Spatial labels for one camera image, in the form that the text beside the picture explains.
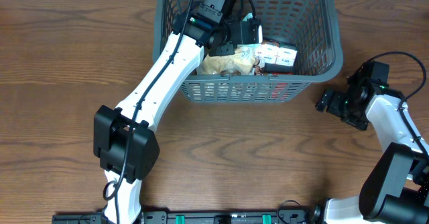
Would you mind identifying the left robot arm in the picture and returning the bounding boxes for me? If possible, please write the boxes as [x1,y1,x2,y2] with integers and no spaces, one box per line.
[93,0,262,223]

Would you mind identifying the brown snack pouch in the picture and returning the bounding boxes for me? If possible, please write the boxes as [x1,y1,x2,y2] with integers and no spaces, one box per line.
[220,59,263,76]

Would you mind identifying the orange pasta packet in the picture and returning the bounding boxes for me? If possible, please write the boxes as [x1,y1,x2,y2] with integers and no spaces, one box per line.
[187,82,288,102]

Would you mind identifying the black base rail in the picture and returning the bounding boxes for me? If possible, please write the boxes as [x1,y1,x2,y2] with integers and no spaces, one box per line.
[52,209,322,224]

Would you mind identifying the grey plastic basket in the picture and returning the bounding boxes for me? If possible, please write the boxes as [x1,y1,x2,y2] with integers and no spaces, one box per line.
[151,0,344,104]

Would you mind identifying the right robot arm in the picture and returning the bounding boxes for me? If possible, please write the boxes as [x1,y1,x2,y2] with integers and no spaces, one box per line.
[313,61,428,223]

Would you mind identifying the mint toilet tissue wipes pack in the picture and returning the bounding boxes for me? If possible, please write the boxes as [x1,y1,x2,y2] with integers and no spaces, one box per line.
[241,13,263,44]

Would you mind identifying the beige paper bag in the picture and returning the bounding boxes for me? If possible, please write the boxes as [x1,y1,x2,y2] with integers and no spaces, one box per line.
[196,46,259,75]

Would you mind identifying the Kleenex tissue multipack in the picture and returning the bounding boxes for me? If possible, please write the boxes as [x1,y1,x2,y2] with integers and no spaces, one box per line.
[247,40,298,68]

